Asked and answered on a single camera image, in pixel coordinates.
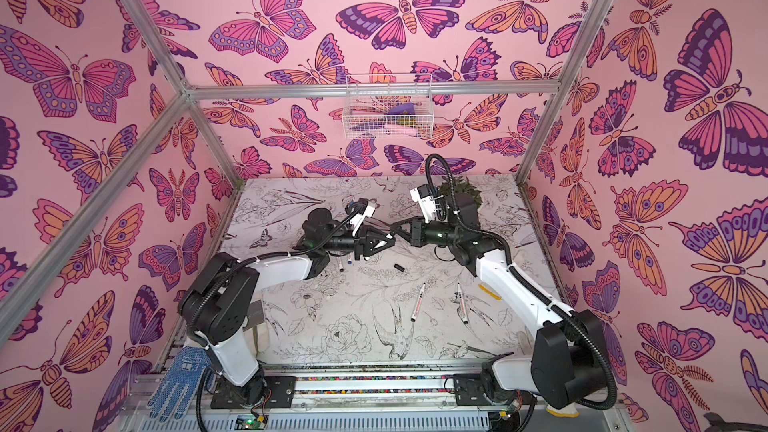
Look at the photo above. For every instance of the green circuit board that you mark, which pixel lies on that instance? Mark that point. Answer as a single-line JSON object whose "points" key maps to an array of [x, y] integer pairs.
{"points": [[248, 423]]}

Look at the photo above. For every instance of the white work glove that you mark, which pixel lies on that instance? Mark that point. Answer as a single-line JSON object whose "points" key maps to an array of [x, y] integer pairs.
{"points": [[569, 411]]}

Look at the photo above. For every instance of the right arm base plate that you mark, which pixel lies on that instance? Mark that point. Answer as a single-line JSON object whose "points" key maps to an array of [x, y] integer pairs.
{"points": [[473, 389]]}

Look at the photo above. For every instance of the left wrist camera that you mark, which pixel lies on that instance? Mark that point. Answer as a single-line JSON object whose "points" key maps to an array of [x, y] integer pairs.
{"points": [[358, 211]]}

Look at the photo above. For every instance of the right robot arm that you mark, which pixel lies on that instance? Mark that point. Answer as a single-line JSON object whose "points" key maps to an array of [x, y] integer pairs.
{"points": [[569, 362]]}

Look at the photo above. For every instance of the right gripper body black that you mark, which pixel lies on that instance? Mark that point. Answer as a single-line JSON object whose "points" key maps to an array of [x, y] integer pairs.
{"points": [[417, 232]]}

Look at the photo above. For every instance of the white wire basket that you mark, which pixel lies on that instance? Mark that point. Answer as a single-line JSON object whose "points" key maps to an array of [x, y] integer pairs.
{"points": [[389, 105]]}

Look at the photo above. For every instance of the potted green plant white pot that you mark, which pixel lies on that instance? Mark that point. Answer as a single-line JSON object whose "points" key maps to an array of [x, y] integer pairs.
{"points": [[461, 185]]}

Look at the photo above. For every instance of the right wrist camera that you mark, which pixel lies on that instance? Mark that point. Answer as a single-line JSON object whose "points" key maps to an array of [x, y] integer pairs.
{"points": [[425, 199]]}

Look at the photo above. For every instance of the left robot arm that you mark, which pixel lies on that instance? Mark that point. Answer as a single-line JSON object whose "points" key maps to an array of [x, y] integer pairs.
{"points": [[221, 308]]}

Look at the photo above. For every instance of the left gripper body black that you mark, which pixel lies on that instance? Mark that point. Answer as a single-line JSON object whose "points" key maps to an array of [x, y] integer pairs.
{"points": [[338, 242]]}

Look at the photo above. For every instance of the blue knit glove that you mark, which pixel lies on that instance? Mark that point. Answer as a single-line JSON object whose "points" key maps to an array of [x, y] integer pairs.
{"points": [[176, 391]]}

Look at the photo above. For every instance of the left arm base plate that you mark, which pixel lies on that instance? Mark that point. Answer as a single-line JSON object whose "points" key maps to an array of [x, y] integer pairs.
{"points": [[270, 392]]}

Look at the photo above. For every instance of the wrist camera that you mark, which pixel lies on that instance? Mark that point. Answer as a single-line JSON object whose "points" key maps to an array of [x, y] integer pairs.
{"points": [[425, 199], [358, 211]]}

